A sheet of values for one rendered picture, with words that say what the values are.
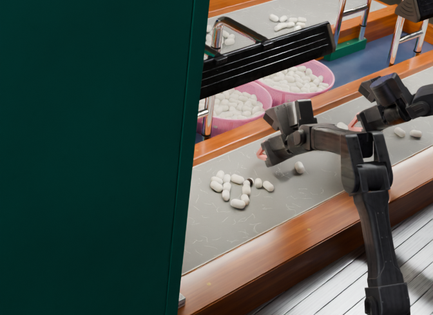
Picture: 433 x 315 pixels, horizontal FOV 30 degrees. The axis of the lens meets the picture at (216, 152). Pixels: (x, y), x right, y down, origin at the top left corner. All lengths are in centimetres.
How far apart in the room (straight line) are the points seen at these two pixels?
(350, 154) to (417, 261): 45
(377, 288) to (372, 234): 11
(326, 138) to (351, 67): 106
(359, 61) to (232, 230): 119
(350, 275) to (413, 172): 38
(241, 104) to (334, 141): 64
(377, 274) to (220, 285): 32
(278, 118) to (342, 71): 85
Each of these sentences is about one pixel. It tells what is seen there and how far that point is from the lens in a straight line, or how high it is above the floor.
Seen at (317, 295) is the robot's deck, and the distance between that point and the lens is 188.
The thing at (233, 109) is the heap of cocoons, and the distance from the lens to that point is 236.
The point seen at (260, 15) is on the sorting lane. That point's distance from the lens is 301.
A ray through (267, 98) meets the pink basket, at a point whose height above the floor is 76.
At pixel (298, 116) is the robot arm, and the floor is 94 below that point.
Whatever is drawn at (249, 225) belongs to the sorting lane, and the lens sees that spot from 192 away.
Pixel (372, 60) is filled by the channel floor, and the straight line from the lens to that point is 296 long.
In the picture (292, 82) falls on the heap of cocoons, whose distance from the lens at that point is 258.
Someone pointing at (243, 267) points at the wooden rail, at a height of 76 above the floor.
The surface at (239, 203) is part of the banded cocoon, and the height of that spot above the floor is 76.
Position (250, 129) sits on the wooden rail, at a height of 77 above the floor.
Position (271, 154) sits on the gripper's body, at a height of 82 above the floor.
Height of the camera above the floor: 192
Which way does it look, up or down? 33 degrees down
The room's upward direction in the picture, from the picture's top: 7 degrees clockwise
